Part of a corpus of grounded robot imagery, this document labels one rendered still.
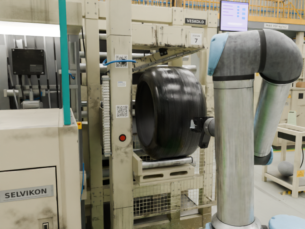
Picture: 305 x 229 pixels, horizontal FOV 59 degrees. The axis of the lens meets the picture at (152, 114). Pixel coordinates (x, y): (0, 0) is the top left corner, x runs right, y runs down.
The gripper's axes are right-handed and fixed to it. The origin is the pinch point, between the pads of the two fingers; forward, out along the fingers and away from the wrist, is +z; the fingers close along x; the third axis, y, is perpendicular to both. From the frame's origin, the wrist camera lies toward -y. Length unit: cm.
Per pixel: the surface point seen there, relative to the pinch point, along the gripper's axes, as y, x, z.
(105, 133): -1, 45, 23
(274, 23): 254, -541, 504
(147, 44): 57, 11, 42
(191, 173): -29.1, -6.1, 15.8
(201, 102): 14.9, -7.0, 0.8
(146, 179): -29.3, 23.2, 15.9
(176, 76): 30.3, 4.5, 8.3
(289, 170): -73, -205, 136
